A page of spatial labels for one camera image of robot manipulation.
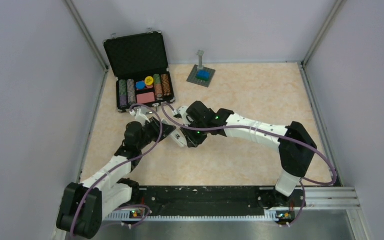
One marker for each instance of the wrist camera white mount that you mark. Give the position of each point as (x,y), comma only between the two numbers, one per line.
(181,113)
(140,114)

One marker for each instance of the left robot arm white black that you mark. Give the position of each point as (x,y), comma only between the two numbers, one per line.
(84,205)

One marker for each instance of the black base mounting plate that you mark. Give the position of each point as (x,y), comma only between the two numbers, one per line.
(214,201)

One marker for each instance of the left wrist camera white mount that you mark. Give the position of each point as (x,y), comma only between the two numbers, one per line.
(140,114)

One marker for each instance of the blue poker chip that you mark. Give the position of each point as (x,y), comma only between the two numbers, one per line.
(140,85)

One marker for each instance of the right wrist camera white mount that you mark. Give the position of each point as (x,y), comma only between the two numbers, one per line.
(181,113)

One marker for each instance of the grey lego baseplate with bricks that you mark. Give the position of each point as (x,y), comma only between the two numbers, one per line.
(201,75)

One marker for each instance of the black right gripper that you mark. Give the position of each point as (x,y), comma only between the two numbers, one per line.
(193,141)

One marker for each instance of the white remote control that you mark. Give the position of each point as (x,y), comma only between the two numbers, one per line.
(177,137)

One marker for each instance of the black poker chip case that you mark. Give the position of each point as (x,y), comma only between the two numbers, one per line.
(132,59)

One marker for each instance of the yellow poker chip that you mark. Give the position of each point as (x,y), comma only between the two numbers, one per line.
(149,81)

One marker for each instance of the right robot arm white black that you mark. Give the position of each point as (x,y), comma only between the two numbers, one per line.
(293,142)

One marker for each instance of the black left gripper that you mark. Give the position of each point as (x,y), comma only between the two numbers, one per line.
(155,124)

